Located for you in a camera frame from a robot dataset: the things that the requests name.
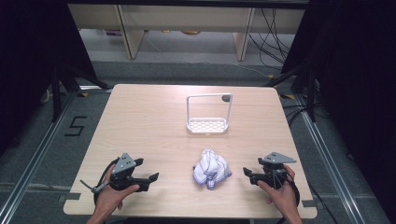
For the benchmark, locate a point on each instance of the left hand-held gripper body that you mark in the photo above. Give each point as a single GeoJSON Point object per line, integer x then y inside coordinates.
{"type": "Point", "coordinates": [123, 174]}

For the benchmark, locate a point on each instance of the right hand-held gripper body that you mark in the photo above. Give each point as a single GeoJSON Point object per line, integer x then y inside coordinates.
{"type": "Point", "coordinates": [274, 169]}

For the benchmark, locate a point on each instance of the white cloth with purple grid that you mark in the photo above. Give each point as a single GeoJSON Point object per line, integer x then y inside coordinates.
{"type": "Point", "coordinates": [212, 169]}

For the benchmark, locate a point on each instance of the person's right hand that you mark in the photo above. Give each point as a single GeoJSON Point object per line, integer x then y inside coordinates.
{"type": "Point", "coordinates": [281, 194]}

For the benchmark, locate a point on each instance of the person's left hand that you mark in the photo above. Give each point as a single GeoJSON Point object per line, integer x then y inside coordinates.
{"type": "Point", "coordinates": [109, 197]}

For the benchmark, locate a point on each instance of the black metal stand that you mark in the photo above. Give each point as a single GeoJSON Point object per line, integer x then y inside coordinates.
{"type": "Point", "coordinates": [56, 93]}
{"type": "Point", "coordinates": [310, 93]}

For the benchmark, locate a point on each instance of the black curtain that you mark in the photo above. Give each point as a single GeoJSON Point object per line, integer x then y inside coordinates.
{"type": "Point", "coordinates": [28, 62]}
{"type": "Point", "coordinates": [358, 77]}

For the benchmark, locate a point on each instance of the purple object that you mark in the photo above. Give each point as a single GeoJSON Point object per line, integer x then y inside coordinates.
{"type": "Point", "coordinates": [112, 32]}

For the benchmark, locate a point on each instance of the yellow object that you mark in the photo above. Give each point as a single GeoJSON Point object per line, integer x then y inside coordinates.
{"type": "Point", "coordinates": [190, 32]}

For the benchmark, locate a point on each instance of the beige wooden desk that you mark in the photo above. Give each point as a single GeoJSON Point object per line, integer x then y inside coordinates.
{"type": "Point", "coordinates": [186, 18]}

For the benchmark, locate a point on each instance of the aluminium floor rail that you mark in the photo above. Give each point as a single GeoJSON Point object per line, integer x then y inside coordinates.
{"type": "Point", "coordinates": [34, 155]}
{"type": "Point", "coordinates": [330, 155]}

